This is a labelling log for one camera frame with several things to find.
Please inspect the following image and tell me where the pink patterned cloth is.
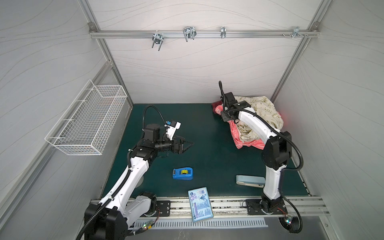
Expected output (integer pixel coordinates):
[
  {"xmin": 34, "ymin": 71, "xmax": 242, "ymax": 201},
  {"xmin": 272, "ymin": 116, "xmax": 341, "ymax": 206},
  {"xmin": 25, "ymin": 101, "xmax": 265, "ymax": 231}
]
[{"xmin": 228, "ymin": 96, "xmax": 284, "ymax": 150}]

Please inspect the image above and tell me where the cream patterned cloth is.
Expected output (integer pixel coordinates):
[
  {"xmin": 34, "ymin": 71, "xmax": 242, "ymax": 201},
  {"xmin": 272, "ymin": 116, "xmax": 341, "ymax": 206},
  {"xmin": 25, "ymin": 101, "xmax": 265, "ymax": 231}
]
[{"xmin": 235, "ymin": 96, "xmax": 284, "ymax": 143}]

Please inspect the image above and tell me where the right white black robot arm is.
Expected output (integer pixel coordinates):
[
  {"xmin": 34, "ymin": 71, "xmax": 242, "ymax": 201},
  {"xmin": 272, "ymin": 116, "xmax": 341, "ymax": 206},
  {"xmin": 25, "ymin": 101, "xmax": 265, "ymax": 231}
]
[{"xmin": 219, "ymin": 81, "xmax": 304, "ymax": 215}]

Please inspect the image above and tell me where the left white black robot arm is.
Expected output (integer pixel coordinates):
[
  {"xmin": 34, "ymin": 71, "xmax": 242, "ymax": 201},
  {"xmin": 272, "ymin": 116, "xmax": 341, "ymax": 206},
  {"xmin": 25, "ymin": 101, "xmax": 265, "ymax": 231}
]
[{"xmin": 76, "ymin": 118, "xmax": 193, "ymax": 240}]

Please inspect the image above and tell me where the blue tape dispenser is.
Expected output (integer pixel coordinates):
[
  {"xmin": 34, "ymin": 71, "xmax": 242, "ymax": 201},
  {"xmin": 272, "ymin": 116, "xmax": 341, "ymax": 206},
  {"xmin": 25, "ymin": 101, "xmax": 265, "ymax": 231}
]
[{"xmin": 172, "ymin": 167, "xmax": 194, "ymax": 181}]

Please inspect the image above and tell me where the blue printed packet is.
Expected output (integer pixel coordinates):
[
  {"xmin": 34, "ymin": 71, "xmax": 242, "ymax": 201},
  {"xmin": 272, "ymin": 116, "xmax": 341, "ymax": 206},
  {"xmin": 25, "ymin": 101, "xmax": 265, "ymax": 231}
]
[{"xmin": 188, "ymin": 187, "xmax": 214, "ymax": 223}]

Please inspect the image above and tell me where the light blue stapler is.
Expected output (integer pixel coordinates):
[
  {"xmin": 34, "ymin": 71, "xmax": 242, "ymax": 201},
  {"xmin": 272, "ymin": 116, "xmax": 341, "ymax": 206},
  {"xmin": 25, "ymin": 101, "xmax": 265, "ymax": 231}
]
[{"xmin": 236, "ymin": 175, "xmax": 266, "ymax": 188}]

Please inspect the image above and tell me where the metal U-bolt clamp middle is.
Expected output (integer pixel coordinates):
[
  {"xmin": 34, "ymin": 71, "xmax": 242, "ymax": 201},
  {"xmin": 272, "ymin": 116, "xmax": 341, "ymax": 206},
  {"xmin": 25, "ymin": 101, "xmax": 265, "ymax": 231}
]
[{"xmin": 183, "ymin": 26, "xmax": 197, "ymax": 42}]

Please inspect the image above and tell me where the metal u-bolt clamp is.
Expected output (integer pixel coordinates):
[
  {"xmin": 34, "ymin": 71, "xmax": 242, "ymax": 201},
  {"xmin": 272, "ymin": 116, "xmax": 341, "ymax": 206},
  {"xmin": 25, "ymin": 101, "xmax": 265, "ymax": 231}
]
[
  {"xmin": 183, "ymin": 26, "xmax": 197, "ymax": 42},
  {"xmin": 152, "ymin": 32, "xmax": 164, "ymax": 51}
]

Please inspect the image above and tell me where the metal U-bolt clamp left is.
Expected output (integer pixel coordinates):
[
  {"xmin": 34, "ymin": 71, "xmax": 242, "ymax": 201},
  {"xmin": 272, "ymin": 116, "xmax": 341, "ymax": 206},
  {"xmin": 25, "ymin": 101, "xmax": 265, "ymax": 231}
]
[{"xmin": 152, "ymin": 32, "xmax": 164, "ymax": 51}]

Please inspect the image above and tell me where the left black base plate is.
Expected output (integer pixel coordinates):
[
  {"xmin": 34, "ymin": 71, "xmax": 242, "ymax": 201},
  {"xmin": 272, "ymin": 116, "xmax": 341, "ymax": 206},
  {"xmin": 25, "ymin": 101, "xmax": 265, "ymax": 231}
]
[{"xmin": 142, "ymin": 201, "xmax": 171, "ymax": 217}]

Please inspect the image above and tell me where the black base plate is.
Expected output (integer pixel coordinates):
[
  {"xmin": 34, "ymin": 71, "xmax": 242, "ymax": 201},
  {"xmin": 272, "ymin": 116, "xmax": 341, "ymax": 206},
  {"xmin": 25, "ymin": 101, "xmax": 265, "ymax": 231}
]
[
  {"xmin": 245, "ymin": 198, "xmax": 288, "ymax": 216},
  {"xmin": 142, "ymin": 201, "xmax": 171, "ymax": 217}
]

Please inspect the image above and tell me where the white slotted cable duct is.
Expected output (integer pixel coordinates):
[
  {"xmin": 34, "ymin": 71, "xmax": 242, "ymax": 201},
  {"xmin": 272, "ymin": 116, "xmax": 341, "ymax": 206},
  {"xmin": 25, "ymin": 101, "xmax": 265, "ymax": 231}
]
[{"xmin": 131, "ymin": 217, "xmax": 269, "ymax": 231}]

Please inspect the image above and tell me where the metal ring clamp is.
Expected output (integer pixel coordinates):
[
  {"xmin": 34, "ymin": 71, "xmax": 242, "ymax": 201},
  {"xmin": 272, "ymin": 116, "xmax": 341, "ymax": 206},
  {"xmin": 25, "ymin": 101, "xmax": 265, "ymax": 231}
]
[{"xmin": 221, "ymin": 27, "xmax": 227, "ymax": 39}]

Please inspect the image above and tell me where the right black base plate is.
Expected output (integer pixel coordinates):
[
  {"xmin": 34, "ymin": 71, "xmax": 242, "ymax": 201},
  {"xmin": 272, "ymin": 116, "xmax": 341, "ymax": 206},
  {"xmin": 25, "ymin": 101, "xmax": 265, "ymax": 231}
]
[{"xmin": 245, "ymin": 198, "xmax": 288, "ymax": 216}]

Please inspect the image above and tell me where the white wire basket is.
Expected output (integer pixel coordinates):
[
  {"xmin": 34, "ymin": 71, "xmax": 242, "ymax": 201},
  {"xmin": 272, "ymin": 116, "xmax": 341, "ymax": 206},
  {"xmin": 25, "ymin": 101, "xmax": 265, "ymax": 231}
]
[{"xmin": 45, "ymin": 80, "xmax": 127, "ymax": 156}]

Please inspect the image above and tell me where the metal bracket clamp right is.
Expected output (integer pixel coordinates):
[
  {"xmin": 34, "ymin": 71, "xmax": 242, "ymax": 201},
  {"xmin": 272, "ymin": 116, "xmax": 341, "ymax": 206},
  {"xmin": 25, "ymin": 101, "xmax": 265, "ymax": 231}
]
[{"xmin": 282, "ymin": 27, "xmax": 309, "ymax": 39}]

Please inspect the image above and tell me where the aluminium cross rail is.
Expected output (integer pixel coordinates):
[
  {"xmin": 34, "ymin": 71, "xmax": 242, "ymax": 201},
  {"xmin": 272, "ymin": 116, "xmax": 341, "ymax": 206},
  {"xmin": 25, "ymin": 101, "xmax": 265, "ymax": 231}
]
[{"xmin": 90, "ymin": 29, "xmax": 320, "ymax": 39}]

